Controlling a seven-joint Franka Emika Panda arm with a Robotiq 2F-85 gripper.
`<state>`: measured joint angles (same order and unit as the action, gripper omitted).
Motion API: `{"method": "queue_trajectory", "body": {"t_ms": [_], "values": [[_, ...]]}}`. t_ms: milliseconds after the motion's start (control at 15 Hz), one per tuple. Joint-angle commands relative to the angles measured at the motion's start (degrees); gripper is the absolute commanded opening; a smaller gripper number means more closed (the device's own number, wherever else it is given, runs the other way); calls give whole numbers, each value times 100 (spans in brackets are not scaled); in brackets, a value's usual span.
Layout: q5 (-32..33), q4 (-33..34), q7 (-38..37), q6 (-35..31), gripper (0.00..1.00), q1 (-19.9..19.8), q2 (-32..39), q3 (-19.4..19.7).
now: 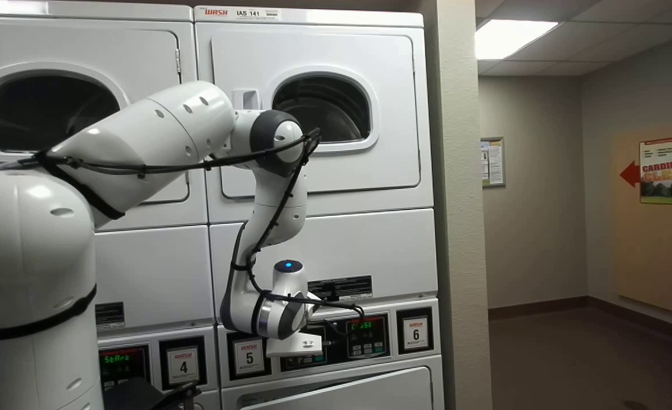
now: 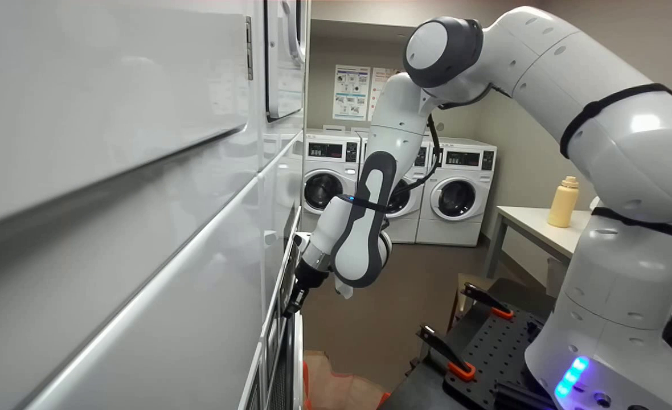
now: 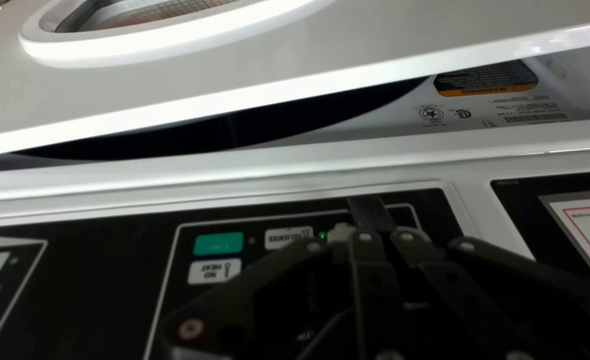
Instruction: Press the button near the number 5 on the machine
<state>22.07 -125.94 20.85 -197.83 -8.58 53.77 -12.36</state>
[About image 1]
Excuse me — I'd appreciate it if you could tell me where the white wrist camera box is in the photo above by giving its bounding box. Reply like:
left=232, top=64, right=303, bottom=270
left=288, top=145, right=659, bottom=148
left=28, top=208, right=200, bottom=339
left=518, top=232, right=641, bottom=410
left=265, top=332, right=325, bottom=360

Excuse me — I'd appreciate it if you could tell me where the number four label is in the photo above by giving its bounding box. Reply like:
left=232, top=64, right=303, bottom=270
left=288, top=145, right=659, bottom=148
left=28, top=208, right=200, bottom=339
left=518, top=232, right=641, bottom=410
left=158, top=335, right=209, bottom=392

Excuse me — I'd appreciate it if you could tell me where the white stacked dryer number four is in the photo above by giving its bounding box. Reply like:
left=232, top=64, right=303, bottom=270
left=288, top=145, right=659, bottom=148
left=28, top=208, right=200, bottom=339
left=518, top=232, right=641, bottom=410
left=0, top=0, right=225, bottom=410

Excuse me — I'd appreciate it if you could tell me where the rectangular ceiling light panel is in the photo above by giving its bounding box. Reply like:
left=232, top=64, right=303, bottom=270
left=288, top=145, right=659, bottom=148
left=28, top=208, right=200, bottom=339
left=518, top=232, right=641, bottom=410
left=474, top=18, right=562, bottom=64

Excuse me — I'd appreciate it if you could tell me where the black tripod head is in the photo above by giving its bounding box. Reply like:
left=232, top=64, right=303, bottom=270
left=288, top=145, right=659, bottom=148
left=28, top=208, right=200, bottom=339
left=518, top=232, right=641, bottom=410
left=102, top=377, right=204, bottom=410

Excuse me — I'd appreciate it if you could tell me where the red arrow wall sign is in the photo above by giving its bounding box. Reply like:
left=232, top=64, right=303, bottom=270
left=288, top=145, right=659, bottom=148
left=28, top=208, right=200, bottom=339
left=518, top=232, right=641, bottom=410
left=618, top=133, right=672, bottom=208

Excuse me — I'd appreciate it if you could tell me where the dryer door with window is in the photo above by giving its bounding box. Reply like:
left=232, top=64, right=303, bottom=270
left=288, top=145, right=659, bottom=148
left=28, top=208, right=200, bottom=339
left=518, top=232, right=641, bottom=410
left=208, top=24, right=427, bottom=203
left=0, top=28, right=200, bottom=209

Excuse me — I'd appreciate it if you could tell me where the number six label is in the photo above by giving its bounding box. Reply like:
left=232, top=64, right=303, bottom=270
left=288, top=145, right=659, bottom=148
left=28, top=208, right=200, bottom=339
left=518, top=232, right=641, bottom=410
left=394, top=305, right=438, bottom=357

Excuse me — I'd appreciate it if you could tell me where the white stacked dryer number five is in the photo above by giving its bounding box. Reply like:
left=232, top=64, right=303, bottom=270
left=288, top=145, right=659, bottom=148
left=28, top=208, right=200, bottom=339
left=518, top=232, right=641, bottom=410
left=193, top=4, right=448, bottom=410

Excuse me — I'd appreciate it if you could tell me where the number five label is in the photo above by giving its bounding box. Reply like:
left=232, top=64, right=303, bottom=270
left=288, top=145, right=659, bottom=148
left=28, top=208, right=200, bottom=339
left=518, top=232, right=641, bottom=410
left=225, top=331, right=274, bottom=383

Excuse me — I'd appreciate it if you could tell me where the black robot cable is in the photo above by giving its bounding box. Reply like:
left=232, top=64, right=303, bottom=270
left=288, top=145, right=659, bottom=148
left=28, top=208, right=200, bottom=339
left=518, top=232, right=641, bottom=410
left=15, top=125, right=366, bottom=320

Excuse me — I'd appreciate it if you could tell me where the small framed wall notice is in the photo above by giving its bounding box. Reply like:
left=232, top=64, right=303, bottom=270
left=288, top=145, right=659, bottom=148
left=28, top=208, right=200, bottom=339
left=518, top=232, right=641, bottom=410
left=479, top=134, right=508, bottom=192

